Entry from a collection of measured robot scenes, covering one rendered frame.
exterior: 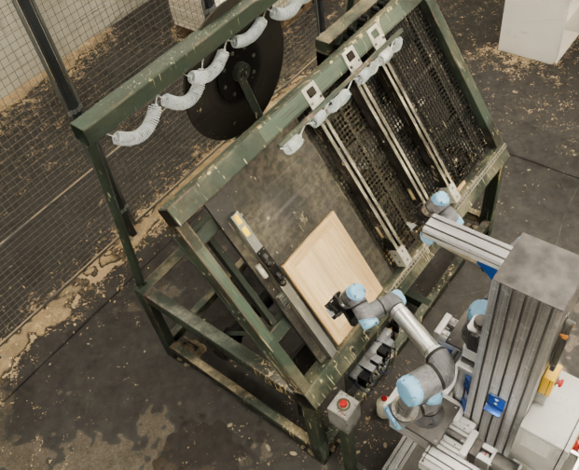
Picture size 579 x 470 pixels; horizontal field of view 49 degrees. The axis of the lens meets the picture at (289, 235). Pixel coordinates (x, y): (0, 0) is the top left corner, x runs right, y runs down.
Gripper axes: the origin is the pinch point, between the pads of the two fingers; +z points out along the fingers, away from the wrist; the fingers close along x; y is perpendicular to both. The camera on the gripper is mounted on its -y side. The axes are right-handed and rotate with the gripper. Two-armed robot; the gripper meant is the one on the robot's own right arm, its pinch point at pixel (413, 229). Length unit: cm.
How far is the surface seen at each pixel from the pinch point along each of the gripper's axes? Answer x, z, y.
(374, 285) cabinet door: 18.3, 39.1, -6.0
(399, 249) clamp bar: -5.7, 31.4, -3.8
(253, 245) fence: 65, 2, 55
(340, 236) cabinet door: 19.1, 20.8, 26.1
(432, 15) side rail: -121, -9, 71
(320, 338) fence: 65, 34, 0
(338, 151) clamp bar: -5, -3, 56
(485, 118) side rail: -122, 28, 5
